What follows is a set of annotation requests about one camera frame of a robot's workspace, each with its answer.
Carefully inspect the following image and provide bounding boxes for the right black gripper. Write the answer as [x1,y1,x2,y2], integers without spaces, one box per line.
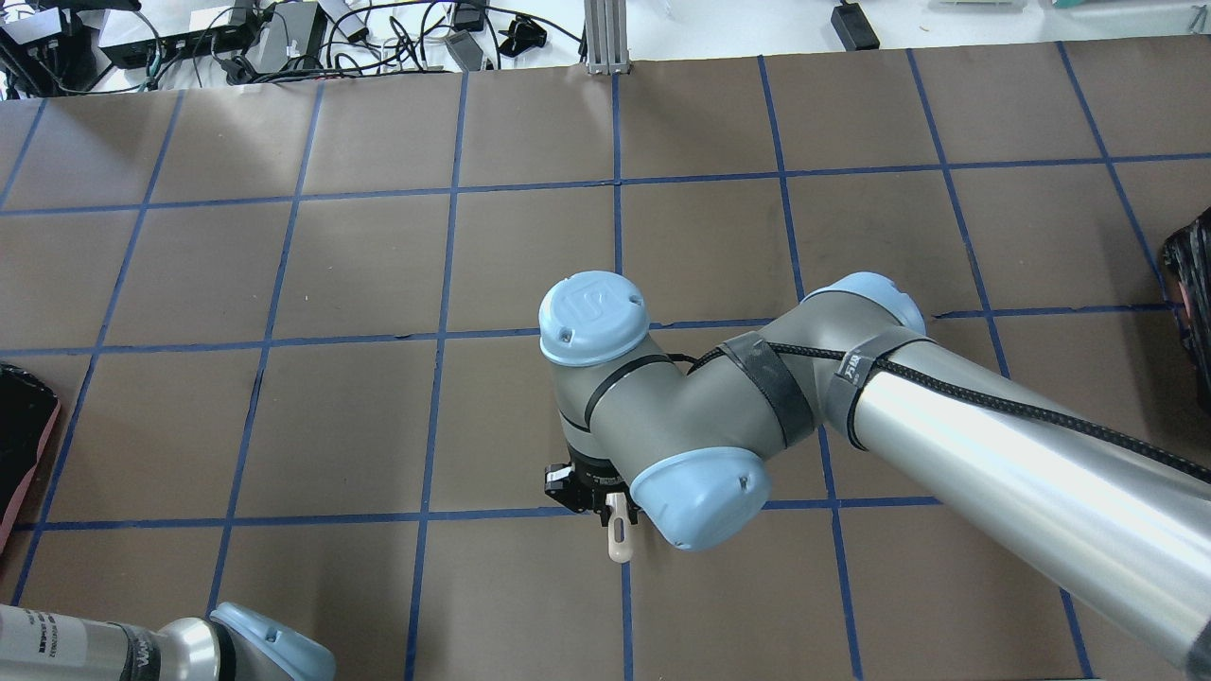
[543,452,641,527]

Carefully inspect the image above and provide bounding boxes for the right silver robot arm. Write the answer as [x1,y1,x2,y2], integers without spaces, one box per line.
[536,271,1210,680]

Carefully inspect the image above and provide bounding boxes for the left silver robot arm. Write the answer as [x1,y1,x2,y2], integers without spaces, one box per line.
[1,602,335,680]

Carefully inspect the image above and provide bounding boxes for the black bag lined bin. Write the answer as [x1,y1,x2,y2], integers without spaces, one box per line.
[1,362,61,548]

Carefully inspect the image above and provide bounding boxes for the black power adapter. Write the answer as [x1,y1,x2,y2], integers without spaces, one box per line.
[830,1,880,52]

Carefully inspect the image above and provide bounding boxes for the aluminium frame post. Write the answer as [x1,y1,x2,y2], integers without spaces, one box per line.
[581,0,632,75]

